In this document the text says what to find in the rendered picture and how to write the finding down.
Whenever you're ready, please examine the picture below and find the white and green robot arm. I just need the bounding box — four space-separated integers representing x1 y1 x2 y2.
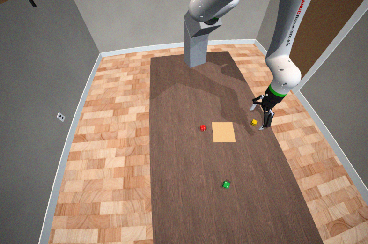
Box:
189 0 311 104

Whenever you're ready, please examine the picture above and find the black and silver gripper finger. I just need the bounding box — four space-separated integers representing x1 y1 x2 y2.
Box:
249 95 264 110
259 107 275 130

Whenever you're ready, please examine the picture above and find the green die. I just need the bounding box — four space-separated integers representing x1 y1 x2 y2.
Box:
222 181 230 189

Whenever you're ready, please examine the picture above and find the tan flat mat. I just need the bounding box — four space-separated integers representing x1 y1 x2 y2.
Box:
212 122 236 142

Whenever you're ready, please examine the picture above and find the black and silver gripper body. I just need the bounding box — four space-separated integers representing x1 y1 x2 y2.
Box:
261 96 276 111

